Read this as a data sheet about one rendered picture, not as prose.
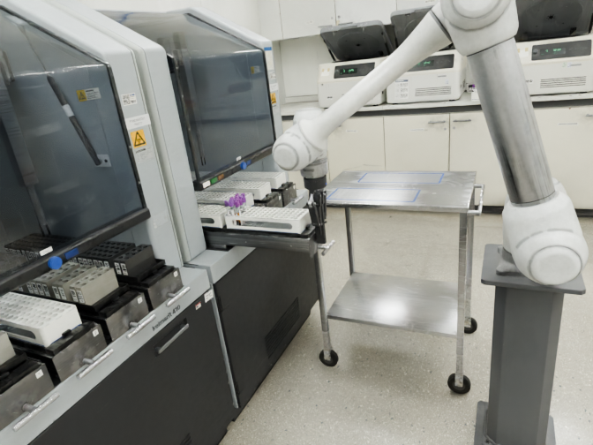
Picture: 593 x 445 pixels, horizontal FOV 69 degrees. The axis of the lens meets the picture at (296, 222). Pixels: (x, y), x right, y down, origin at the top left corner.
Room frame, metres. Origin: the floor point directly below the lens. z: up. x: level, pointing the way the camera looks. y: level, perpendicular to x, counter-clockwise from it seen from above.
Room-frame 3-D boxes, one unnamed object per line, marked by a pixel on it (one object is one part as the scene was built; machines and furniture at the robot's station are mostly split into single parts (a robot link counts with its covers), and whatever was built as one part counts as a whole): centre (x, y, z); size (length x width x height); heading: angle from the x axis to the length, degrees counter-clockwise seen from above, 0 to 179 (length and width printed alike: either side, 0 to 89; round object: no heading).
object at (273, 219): (1.44, 0.10, 0.83); 0.30 x 0.10 x 0.06; 63
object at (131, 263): (1.18, 0.48, 0.85); 0.12 x 0.02 x 0.06; 153
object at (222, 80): (1.85, 0.40, 1.28); 0.61 x 0.51 x 0.63; 153
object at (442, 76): (3.69, -1.21, 1.24); 0.62 x 0.56 x 0.69; 153
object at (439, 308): (1.70, -0.43, 0.41); 0.67 x 0.46 x 0.82; 63
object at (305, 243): (1.50, 0.22, 0.78); 0.73 x 0.14 x 0.09; 63
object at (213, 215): (1.58, 0.38, 0.83); 0.30 x 0.10 x 0.06; 63
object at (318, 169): (1.35, -0.08, 1.03); 0.09 x 0.09 x 0.06
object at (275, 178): (1.99, 0.18, 0.83); 0.30 x 0.10 x 0.06; 63
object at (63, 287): (1.08, 0.61, 0.85); 0.12 x 0.02 x 0.06; 153
